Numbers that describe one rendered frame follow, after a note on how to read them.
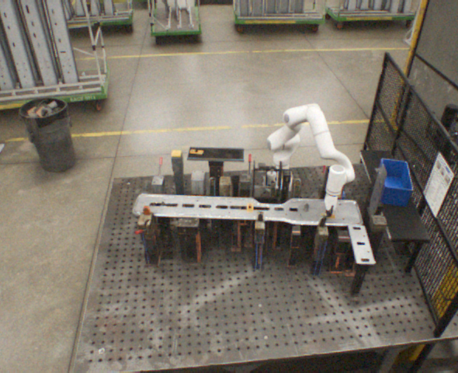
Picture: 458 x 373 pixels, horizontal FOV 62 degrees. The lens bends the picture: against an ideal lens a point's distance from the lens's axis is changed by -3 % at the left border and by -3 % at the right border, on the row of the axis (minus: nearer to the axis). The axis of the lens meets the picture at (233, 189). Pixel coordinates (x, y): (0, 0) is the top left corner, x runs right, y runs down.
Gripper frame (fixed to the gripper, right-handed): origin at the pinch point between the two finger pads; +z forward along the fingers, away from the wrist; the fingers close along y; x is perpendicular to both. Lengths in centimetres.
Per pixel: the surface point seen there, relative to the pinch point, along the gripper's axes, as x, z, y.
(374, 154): 42, 0, -64
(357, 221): 17.0, 3.2, 3.4
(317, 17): 85, 74, -698
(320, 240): -6.9, 3.5, 19.9
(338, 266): 8.1, 27.2, 17.8
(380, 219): 28.4, -2.7, 7.8
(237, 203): -54, 3, -9
